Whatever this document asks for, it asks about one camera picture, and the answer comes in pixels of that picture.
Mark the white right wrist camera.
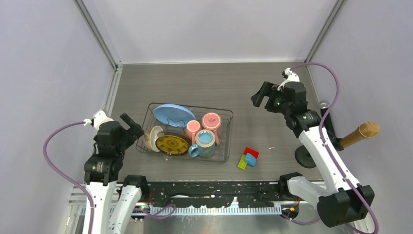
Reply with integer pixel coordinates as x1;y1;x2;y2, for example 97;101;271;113
277;68;300;91

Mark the blue toy block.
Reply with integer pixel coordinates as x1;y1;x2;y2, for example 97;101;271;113
244;153;257;167

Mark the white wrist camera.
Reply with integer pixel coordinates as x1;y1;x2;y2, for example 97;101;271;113
277;68;300;91
83;109;113;130

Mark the light blue plate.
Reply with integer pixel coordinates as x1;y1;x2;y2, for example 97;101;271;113
153;104;196;128

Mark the gold microphone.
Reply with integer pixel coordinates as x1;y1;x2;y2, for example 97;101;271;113
339;121;380;148

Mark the patterned pink mug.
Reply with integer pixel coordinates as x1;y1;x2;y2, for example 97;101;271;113
201;112;222;145

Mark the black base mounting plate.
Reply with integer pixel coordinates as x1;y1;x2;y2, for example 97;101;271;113
139;180;302;208

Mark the plain pink mug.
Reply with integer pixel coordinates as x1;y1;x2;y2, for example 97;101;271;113
185;120;202;145

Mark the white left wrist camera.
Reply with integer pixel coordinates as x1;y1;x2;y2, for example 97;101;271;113
83;109;113;130

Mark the floral ceramic bowl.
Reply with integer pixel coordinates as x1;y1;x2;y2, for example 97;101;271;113
144;126;163;152

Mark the yellow patterned plate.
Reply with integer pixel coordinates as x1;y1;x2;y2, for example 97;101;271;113
155;130;192;156

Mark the blue butterfly mug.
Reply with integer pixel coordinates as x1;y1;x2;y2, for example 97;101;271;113
188;130;216;158

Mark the black wire dish rack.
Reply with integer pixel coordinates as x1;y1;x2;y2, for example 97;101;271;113
135;102;233;162

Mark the red toy block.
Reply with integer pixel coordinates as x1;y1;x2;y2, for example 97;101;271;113
244;147;260;159

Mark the yellow-green toy block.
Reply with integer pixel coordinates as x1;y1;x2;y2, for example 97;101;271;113
238;154;247;170

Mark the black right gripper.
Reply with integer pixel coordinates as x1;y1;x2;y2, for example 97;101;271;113
251;81;291;116

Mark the black microphone stand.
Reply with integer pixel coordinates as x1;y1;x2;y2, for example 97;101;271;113
295;130;343;169

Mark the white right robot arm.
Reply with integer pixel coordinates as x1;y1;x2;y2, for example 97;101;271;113
251;81;375;228

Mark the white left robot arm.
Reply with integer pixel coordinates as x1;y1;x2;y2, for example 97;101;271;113
83;110;150;234

